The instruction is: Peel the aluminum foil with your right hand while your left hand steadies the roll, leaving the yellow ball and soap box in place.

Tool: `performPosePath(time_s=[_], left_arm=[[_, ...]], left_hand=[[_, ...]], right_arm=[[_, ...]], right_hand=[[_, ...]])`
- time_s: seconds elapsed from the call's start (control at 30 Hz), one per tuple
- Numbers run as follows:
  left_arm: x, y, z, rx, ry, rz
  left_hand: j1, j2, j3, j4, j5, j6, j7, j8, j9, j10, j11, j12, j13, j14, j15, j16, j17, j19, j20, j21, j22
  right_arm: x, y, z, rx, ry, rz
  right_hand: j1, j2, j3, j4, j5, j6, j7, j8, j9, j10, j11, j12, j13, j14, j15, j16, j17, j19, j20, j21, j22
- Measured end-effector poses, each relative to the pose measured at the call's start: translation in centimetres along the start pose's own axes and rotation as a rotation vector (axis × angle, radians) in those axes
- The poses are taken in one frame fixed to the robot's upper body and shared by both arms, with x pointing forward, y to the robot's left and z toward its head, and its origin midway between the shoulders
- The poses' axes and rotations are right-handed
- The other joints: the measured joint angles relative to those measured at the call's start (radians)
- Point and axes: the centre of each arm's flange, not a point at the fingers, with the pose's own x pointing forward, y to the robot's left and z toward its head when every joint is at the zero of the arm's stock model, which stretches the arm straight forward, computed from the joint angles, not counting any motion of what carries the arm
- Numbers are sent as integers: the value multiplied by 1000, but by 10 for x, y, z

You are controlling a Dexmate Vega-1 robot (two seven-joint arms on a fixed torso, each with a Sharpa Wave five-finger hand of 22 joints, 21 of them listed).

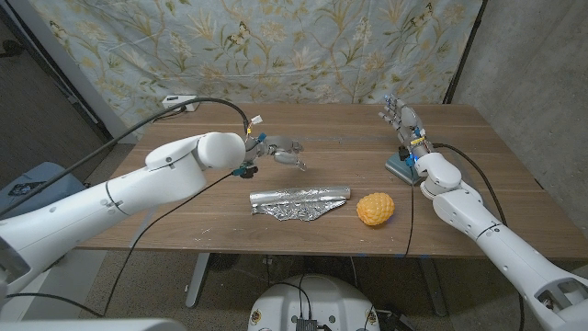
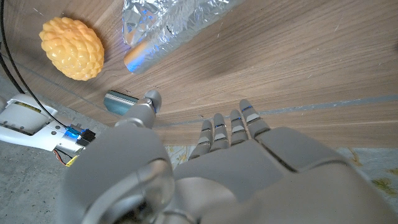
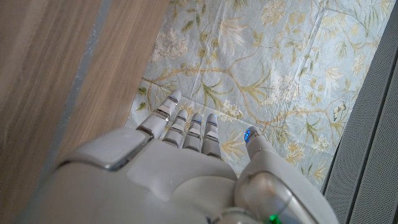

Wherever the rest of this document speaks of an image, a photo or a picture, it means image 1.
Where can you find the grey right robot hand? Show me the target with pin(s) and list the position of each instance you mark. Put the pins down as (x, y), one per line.
(408, 124)

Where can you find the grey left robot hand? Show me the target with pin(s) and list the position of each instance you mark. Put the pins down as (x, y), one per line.
(280, 148)

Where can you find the aluminum foil roll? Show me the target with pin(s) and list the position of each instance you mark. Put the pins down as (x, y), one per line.
(298, 197)

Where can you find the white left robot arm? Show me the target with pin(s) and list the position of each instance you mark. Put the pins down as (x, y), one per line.
(151, 184)

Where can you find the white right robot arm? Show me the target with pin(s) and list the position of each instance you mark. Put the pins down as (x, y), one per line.
(487, 234)

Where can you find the teal soap box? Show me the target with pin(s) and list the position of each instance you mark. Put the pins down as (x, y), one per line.
(397, 166)

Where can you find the yellow bumpy ball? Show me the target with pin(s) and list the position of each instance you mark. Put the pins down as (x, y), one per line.
(376, 209)

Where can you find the black torso connector box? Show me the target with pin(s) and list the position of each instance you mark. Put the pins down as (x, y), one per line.
(306, 325)

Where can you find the black backdrop pole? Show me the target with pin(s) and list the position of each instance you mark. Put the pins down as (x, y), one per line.
(464, 50)

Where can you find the floral backdrop cloth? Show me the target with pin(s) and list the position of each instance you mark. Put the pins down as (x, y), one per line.
(275, 50)

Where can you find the white power strip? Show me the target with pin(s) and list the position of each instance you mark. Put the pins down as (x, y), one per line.
(177, 105)

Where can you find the white robot torso base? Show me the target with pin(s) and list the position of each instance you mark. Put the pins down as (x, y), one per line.
(317, 299)

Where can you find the grey table leg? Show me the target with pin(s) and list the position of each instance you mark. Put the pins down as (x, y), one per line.
(197, 280)
(433, 287)

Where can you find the blue stool with phone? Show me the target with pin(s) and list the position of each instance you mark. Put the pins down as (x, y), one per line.
(37, 177)

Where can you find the white floor platform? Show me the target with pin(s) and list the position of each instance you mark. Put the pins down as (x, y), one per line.
(69, 285)

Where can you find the white robot chest cover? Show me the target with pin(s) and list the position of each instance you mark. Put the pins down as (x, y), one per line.
(92, 325)

